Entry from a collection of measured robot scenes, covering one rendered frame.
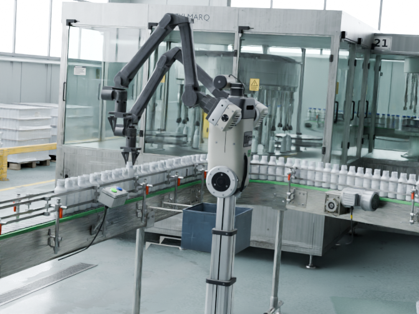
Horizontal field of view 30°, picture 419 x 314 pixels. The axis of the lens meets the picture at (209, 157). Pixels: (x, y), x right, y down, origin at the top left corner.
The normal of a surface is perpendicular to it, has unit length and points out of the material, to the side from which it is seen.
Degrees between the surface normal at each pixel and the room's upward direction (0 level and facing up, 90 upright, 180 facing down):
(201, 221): 90
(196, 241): 90
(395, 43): 90
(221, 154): 101
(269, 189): 90
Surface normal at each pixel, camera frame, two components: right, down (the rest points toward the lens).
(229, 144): -0.35, 0.07
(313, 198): -0.62, 0.04
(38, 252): 0.94, 0.10
